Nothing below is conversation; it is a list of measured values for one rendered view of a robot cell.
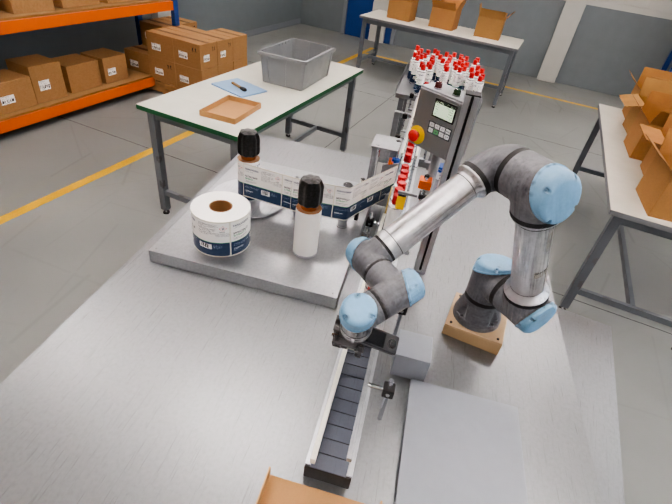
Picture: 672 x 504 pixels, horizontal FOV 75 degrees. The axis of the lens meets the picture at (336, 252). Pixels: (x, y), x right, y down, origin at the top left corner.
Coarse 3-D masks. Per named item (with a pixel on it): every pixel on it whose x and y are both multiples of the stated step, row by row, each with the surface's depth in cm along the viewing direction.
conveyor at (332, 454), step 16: (352, 352) 126; (368, 352) 126; (352, 368) 121; (352, 384) 117; (336, 400) 113; (352, 400) 113; (336, 416) 109; (352, 416) 110; (336, 432) 106; (320, 448) 102; (336, 448) 102; (320, 464) 99; (336, 464) 99
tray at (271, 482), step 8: (264, 480) 96; (272, 480) 100; (280, 480) 100; (288, 480) 100; (264, 488) 97; (272, 488) 98; (280, 488) 98; (288, 488) 99; (296, 488) 99; (304, 488) 99; (312, 488) 99; (264, 496) 97; (272, 496) 97; (280, 496) 97; (288, 496) 97; (296, 496) 97; (304, 496) 98; (312, 496) 98; (320, 496) 98; (328, 496) 98; (336, 496) 98
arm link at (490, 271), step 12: (480, 264) 130; (492, 264) 129; (504, 264) 129; (480, 276) 131; (492, 276) 128; (504, 276) 127; (468, 288) 137; (480, 288) 132; (492, 288) 127; (480, 300) 134; (492, 300) 128
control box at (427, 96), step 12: (432, 84) 138; (444, 84) 139; (420, 96) 137; (432, 96) 134; (444, 96) 131; (420, 108) 139; (432, 108) 136; (420, 120) 140; (432, 120) 137; (456, 120) 131; (420, 132) 142; (420, 144) 144; (432, 144) 140; (444, 144) 137; (444, 156) 138
